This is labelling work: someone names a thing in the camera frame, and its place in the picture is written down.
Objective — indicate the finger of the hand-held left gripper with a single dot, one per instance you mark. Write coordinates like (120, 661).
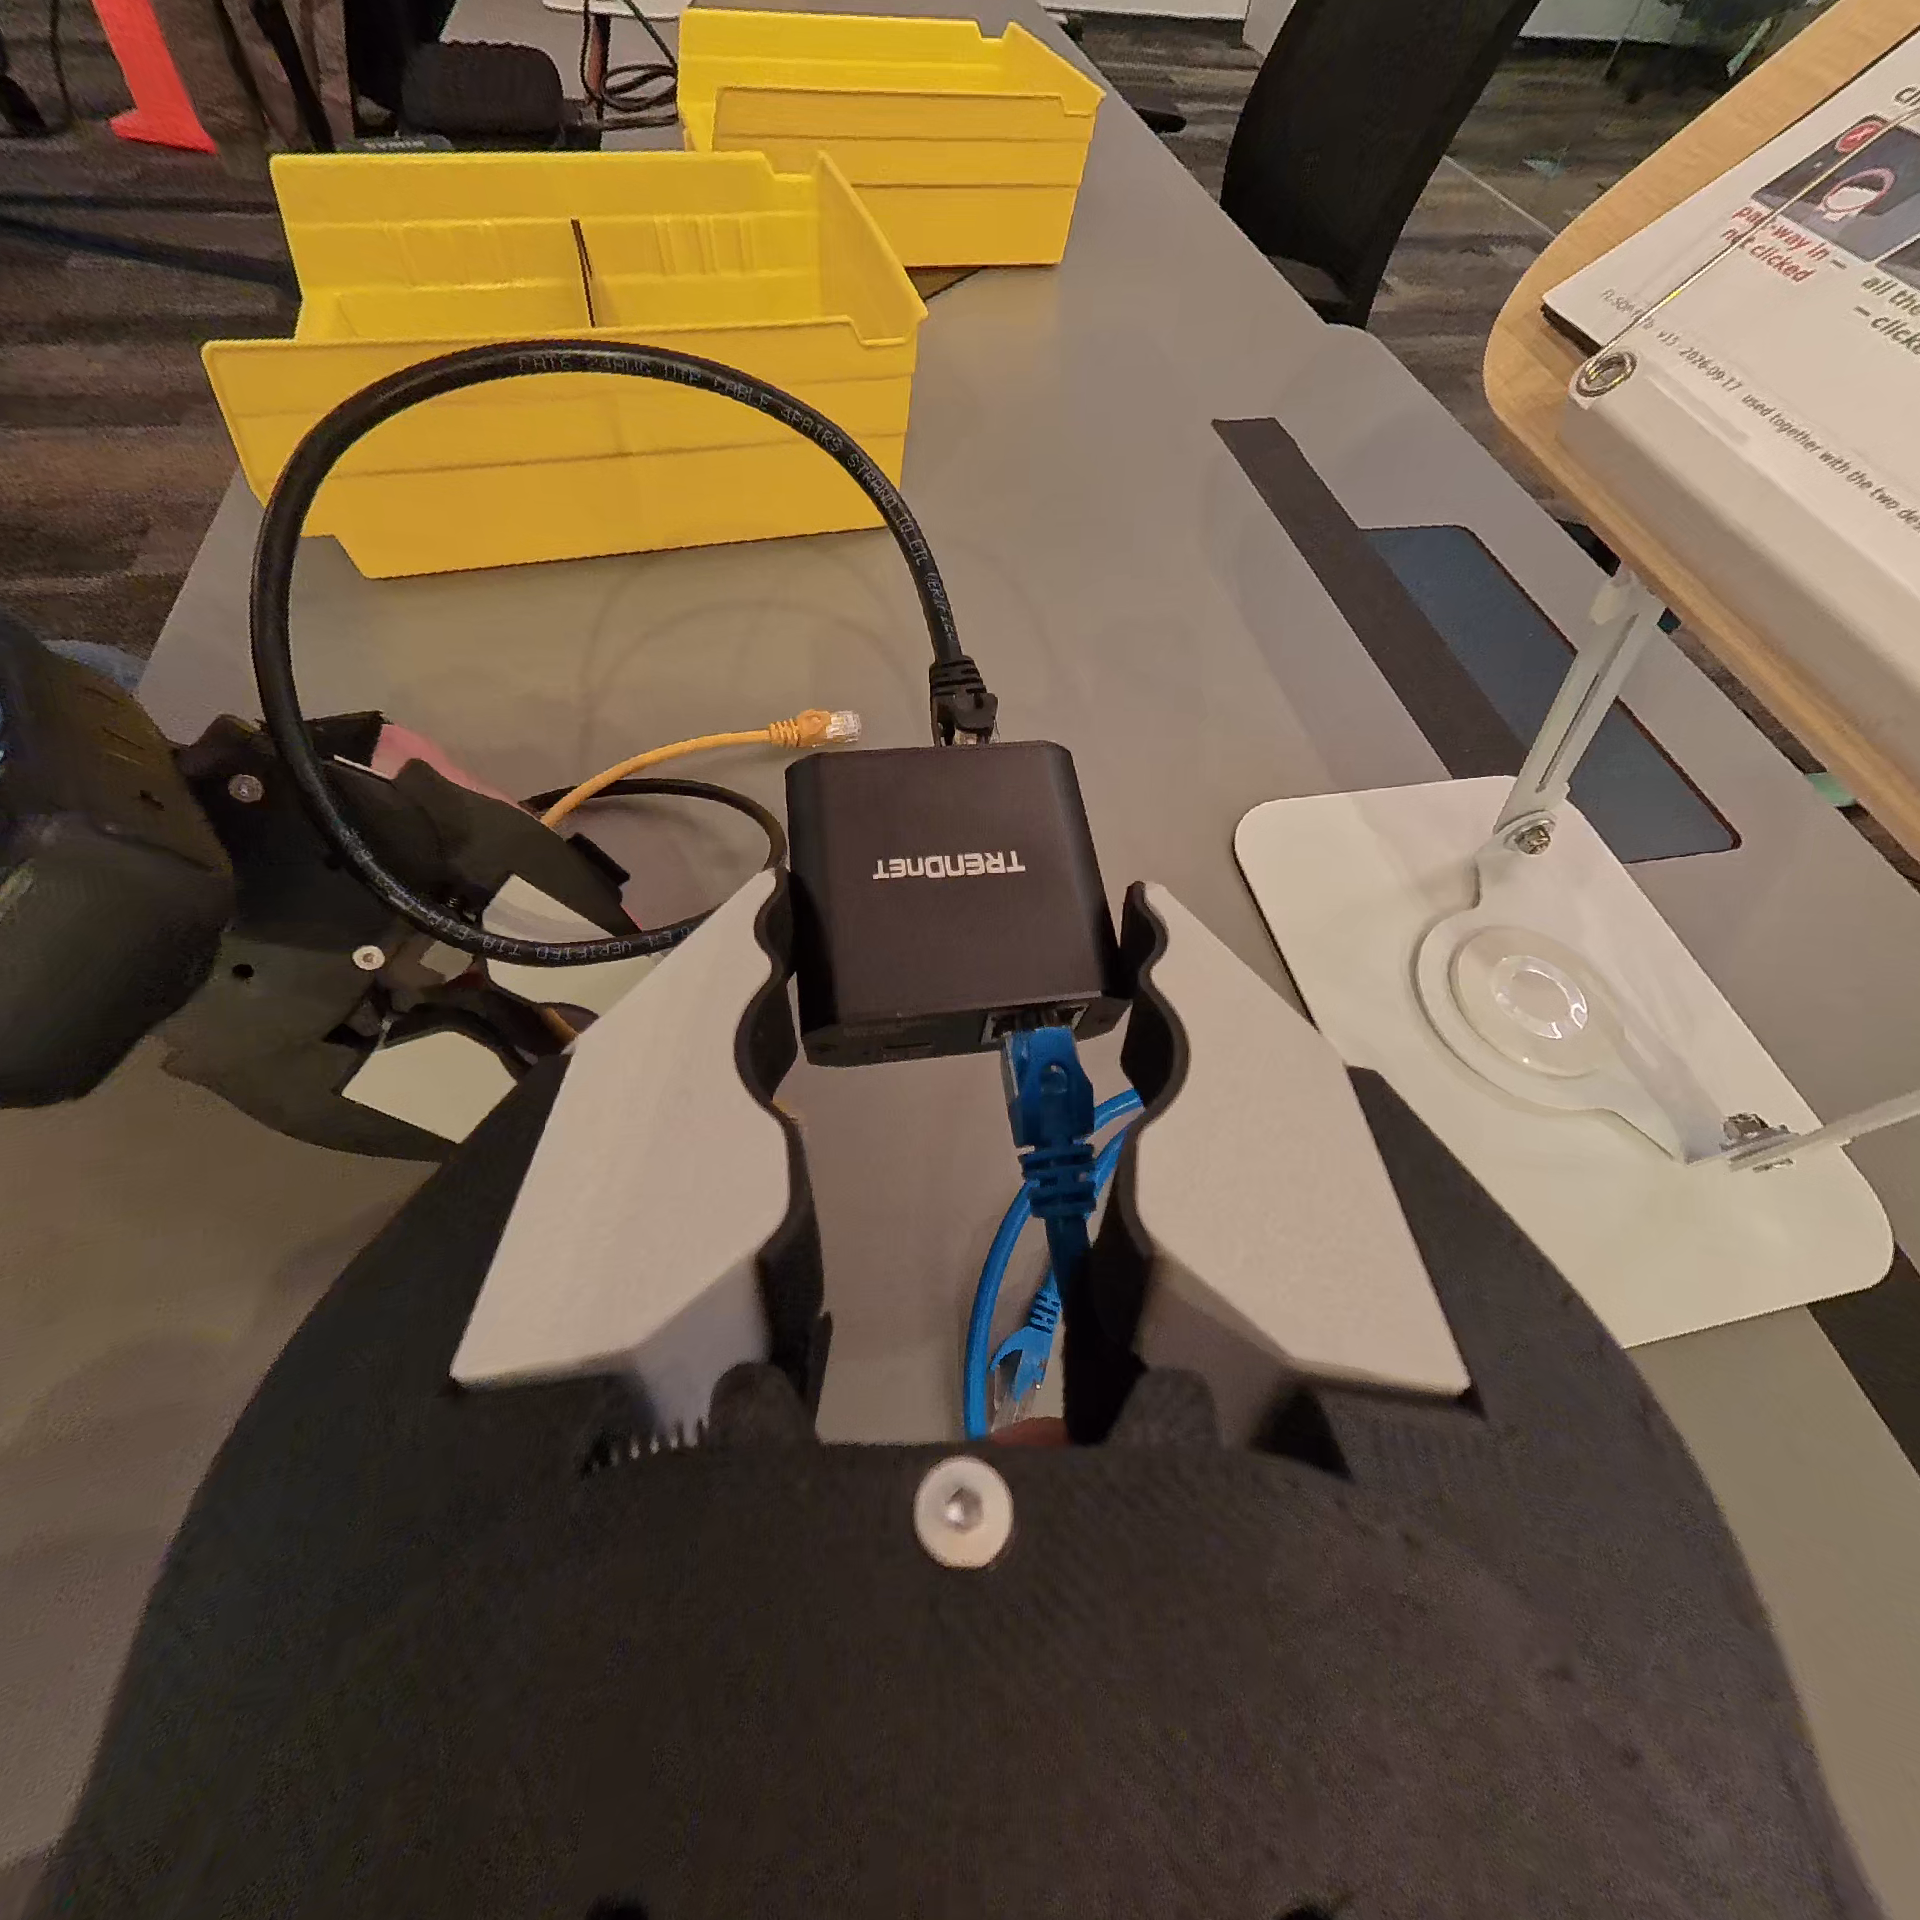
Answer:
(525, 854)
(436, 1073)

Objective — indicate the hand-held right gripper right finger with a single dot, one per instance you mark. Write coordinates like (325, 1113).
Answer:
(1274, 1218)

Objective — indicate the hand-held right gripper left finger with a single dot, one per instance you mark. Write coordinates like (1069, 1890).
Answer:
(629, 1201)

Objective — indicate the black network switch box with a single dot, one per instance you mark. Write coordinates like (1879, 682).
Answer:
(943, 931)

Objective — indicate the yellow plastic bin with divider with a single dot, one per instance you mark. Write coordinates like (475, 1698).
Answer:
(570, 436)

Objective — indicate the black tape strip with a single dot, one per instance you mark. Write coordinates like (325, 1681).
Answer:
(1335, 570)

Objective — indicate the black pouch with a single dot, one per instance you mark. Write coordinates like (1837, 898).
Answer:
(481, 94)

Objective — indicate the white instruction sheet holder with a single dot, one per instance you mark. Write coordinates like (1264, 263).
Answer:
(1591, 498)

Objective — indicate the printed instruction sheet holder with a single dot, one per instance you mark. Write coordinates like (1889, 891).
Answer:
(1770, 344)

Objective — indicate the black office chair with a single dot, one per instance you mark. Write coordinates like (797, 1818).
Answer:
(1350, 151)

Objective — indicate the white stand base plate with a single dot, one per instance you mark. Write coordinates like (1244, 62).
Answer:
(1350, 931)

